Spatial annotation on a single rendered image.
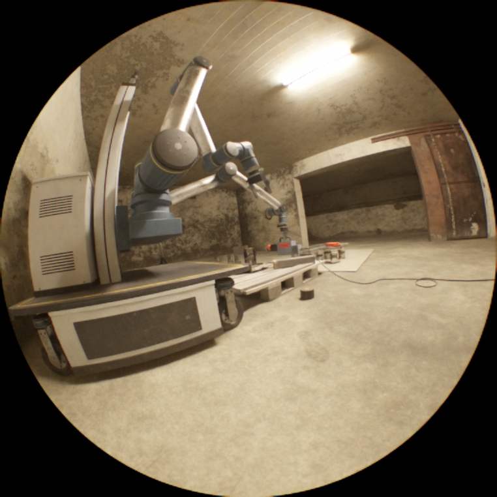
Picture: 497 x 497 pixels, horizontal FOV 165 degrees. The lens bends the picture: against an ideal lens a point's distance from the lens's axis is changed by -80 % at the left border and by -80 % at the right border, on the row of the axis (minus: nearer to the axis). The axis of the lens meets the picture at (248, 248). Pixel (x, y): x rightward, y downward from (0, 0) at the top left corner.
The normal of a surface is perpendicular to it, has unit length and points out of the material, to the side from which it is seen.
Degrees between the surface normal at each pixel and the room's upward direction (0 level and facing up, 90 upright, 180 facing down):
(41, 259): 90
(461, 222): 90
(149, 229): 90
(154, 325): 90
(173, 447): 0
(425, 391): 0
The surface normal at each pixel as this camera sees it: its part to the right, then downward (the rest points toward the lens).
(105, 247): 0.64, -0.04
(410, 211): -0.75, 0.12
